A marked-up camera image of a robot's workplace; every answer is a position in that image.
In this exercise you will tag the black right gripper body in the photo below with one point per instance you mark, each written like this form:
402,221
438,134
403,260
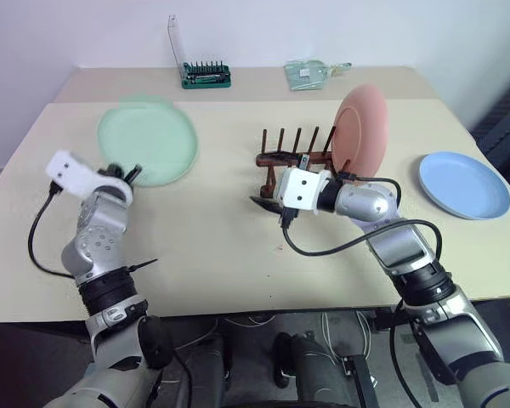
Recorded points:
303,162

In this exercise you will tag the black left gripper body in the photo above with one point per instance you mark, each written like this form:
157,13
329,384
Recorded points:
120,176

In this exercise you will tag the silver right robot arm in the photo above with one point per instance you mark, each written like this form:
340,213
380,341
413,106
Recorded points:
412,251

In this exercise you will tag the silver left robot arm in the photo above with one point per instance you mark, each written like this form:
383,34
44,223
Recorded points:
98,238

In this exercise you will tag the wooden dish rack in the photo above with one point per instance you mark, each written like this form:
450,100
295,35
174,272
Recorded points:
280,159

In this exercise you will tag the green plate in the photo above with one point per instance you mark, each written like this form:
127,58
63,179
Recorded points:
149,142

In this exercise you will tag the pink plate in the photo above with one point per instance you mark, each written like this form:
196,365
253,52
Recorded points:
359,132

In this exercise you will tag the green plastic packet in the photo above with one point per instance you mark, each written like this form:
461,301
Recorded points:
306,74

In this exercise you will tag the green screwdriver bit set case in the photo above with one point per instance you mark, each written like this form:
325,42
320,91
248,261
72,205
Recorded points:
206,78

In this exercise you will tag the dark rounded grey-black shape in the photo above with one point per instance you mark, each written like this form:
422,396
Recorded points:
306,361

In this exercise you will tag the blue plate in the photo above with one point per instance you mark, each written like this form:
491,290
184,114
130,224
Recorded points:
463,185

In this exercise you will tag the black rounded knob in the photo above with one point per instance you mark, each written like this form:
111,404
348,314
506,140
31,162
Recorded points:
156,342

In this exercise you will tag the dark slatted furniture piece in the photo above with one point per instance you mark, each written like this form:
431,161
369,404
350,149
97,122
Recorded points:
506,127

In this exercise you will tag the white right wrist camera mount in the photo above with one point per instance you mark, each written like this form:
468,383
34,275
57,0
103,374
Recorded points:
302,189

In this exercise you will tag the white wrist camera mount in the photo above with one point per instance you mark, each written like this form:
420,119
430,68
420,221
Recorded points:
302,189
70,172

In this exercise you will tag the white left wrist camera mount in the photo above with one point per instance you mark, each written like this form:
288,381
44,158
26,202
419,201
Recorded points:
70,172

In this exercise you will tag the black metal bracket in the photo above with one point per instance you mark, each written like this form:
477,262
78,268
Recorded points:
361,378

